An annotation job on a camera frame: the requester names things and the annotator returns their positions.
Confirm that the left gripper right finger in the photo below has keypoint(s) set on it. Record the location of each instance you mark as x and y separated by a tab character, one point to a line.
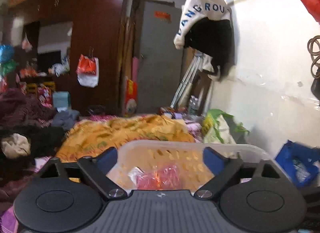
253	197

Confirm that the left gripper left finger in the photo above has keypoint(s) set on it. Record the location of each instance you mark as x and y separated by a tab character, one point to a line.
65	197

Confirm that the pink tissue pack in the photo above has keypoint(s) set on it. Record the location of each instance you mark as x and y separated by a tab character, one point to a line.
164	178

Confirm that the blue shopping bag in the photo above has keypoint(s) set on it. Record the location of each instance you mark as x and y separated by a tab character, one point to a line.
298	161

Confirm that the orange floral blanket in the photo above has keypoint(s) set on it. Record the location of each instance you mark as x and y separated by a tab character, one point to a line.
91	138

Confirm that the dark purple clothes pile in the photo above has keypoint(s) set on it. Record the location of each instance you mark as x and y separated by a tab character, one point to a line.
25	134

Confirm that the green white tote bag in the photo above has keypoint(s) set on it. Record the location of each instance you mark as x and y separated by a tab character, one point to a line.
220	127

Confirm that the white plastic basket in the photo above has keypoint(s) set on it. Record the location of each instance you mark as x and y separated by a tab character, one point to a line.
150	156

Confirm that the orange white plastic bag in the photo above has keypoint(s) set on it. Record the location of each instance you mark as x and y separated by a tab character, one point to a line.
88	71

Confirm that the metal crutches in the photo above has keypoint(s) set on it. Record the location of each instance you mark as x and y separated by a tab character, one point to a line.
188	77

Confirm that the grey door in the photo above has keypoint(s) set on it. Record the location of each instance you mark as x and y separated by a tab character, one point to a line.
160	63

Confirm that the white black hanging jacket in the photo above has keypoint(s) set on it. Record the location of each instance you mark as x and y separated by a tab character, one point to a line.
206	26

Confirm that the dark wooden wardrobe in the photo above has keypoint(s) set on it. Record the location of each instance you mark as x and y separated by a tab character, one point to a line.
98	28

